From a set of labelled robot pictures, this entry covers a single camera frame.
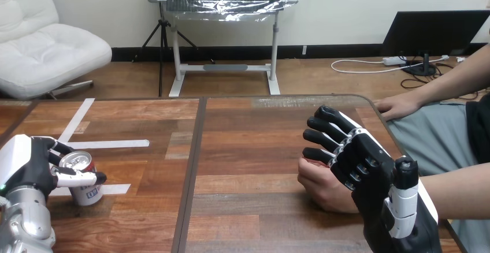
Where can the white cushioned chair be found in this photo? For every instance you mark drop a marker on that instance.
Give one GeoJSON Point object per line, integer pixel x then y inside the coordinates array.
{"type": "Point", "coordinates": [42, 52]}

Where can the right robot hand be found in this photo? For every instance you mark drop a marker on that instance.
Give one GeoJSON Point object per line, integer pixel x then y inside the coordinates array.
{"type": "Point", "coordinates": [382, 190]}

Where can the black tripod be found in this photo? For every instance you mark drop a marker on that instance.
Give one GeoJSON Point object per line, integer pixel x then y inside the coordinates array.
{"type": "Point", "coordinates": [163, 37]}

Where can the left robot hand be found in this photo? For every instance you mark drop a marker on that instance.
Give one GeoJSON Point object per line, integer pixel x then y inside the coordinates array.
{"type": "Point", "coordinates": [26, 167]}

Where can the red and white drink can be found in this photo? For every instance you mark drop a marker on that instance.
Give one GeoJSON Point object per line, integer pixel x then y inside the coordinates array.
{"type": "Point", "coordinates": [88, 195]}

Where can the white desk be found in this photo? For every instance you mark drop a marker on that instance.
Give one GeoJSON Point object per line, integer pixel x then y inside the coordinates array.
{"type": "Point", "coordinates": [226, 67]}

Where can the dark screen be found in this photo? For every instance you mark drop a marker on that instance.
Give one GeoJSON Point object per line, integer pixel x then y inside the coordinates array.
{"type": "Point", "coordinates": [432, 31]}

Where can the person's hand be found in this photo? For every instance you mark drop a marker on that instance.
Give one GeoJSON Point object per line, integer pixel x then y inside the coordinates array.
{"type": "Point", "coordinates": [325, 190]}
{"type": "Point", "coordinates": [398, 106]}

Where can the person's body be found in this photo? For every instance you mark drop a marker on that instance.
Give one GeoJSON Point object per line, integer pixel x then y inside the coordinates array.
{"type": "Point", "coordinates": [436, 140]}

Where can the white power strip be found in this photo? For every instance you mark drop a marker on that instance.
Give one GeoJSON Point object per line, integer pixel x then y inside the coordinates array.
{"type": "Point", "coordinates": [393, 61]}

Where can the person's forearm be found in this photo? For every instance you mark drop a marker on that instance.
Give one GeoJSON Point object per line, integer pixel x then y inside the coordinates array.
{"type": "Point", "coordinates": [459, 192]}
{"type": "Point", "coordinates": [455, 75]}

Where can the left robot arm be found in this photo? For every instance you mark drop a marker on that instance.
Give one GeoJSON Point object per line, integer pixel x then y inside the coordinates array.
{"type": "Point", "coordinates": [26, 220]}

